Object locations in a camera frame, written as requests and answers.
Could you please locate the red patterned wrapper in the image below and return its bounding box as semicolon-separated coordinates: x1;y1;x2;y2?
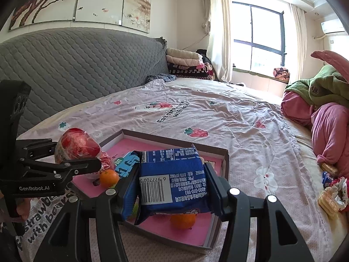
328;177;349;210

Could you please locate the cream curtain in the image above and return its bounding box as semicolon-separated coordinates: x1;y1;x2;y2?
284;4;307;88
207;0;232;82

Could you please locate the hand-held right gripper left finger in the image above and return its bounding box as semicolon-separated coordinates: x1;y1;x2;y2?
34;164;141;262

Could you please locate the dark checkered folded blanket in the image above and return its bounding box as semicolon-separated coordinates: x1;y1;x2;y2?
167;63;214;81

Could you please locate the yellow cracker pack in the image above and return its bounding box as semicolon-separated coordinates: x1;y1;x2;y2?
319;162;339;175
318;188;340;216

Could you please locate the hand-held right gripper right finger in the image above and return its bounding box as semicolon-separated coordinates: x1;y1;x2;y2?
203;164;314;262

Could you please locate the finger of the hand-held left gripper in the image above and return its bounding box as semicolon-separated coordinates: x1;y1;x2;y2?
16;138;58;161
22;158;103;182

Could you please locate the small blue packet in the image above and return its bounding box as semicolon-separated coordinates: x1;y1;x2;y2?
322;171;334;189

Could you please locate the pink book with blue print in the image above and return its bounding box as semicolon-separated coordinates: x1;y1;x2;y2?
79;138;222;247

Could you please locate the grey quilted headboard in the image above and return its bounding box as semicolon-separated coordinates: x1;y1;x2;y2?
0;27;168;137

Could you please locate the pink quilt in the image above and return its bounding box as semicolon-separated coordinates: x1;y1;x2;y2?
281;91;349;178

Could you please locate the grey cardboard box tray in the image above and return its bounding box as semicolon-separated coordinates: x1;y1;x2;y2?
72;129;229;255

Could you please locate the floral wall painting panel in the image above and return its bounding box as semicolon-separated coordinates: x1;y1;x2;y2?
8;0;84;32
74;0;128;26
121;0;153;33

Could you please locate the green jacket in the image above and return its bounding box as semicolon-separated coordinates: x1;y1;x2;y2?
285;64;349;107

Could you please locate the cream folded blanket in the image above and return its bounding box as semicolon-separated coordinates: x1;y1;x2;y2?
166;48;202;60

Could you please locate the person's left hand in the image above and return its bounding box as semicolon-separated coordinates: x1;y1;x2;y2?
15;196;31;222

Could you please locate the orange tangerine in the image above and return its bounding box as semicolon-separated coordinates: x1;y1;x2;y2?
99;169;120;188
170;213;197;230

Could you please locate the pink plush cushion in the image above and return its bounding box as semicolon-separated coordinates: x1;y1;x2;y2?
311;50;349;82

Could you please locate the red white egg toy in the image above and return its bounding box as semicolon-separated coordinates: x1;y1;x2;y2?
87;153;116;182
55;128;101;164

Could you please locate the small floral blanket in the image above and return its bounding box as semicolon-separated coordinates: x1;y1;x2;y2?
273;67;290;82

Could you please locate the window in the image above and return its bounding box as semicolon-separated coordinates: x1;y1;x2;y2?
232;1;287;78

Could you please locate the blue snack packet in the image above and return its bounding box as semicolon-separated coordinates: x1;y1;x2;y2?
133;144;212;226

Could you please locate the white air conditioner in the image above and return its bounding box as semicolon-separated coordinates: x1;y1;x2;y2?
320;19;345;34

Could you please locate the dark patterned cloth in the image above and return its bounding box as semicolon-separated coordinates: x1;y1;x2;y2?
147;74;175;84

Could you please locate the pink folded blanket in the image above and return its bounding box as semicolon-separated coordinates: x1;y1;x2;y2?
166;56;204;67

